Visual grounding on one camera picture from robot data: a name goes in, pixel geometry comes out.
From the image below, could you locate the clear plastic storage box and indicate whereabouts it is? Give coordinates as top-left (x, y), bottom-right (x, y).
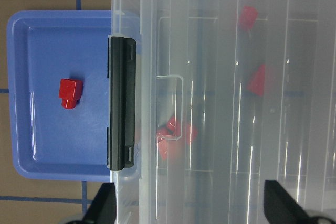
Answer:
top-left (109, 0), bottom-right (336, 224)

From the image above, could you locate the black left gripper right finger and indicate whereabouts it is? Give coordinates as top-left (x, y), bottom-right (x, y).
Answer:
top-left (263, 180), bottom-right (310, 224)

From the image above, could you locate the red block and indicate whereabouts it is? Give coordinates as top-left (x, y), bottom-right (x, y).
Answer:
top-left (238, 6), bottom-right (258, 31)
top-left (156, 127), bottom-right (181, 161)
top-left (247, 63), bottom-right (274, 97)
top-left (166, 116), bottom-right (198, 145)
top-left (58, 78), bottom-right (83, 109)

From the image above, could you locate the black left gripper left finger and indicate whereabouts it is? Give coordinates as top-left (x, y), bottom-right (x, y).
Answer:
top-left (82, 183), bottom-right (117, 224)

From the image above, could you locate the black box latch handle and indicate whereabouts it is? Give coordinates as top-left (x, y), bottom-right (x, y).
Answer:
top-left (107, 36), bottom-right (137, 172)

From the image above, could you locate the blue plastic tray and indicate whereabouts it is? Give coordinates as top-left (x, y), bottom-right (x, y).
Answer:
top-left (7, 10), bottom-right (139, 182)

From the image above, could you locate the clear plastic box lid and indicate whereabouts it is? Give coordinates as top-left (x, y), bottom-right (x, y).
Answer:
top-left (138, 0), bottom-right (336, 224)

